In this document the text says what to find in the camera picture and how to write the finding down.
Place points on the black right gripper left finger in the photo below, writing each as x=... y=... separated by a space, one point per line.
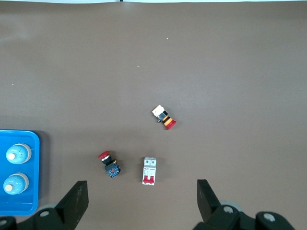
x=74 y=203

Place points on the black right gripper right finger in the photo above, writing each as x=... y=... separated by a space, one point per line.
x=208 y=206

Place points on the scratched light blue call bell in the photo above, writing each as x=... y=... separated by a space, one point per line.
x=19 y=153

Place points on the blue plastic tray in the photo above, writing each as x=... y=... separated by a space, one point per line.
x=36 y=172

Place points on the red mushroom button black body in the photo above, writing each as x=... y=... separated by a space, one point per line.
x=110 y=169

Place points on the white circuit breaker red switches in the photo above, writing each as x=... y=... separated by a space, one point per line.
x=149 y=167

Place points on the red orange striped push button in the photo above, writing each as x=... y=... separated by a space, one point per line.
x=166 y=121

